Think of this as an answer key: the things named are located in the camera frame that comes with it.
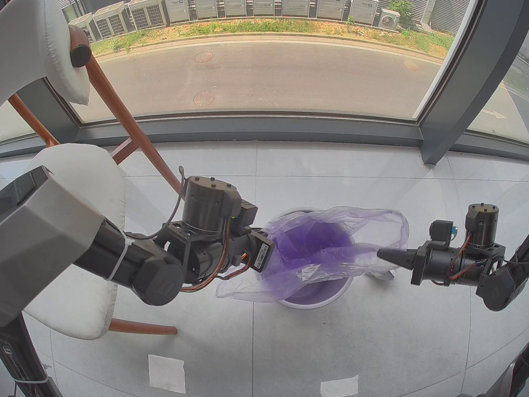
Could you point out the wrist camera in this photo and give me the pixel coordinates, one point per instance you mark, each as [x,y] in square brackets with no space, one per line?
[441,232]
[248,212]

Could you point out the white trash bin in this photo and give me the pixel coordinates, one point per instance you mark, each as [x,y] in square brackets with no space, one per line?
[330,297]

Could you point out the white cushioned wooden chair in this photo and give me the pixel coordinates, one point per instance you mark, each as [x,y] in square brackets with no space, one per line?
[86,172]

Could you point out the purple plastic bag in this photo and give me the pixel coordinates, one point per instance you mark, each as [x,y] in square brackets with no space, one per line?
[314,242]

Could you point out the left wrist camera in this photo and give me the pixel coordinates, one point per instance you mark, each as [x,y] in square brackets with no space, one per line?
[248,212]

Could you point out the crumpled white paper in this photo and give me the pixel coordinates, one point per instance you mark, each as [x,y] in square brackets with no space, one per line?
[389,275]

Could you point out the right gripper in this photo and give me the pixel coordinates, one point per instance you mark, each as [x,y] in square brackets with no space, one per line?
[436,265]

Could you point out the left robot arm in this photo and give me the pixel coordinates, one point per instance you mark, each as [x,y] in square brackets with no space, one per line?
[53,230]

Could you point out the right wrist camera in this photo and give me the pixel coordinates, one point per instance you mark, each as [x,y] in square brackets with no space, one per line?
[441,232]

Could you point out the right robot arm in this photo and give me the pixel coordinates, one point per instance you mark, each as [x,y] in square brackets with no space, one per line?
[502,281]

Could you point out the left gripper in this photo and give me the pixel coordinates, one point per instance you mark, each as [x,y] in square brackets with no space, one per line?
[248,247]

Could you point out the window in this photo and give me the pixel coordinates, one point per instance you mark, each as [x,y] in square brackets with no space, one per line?
[454,97]

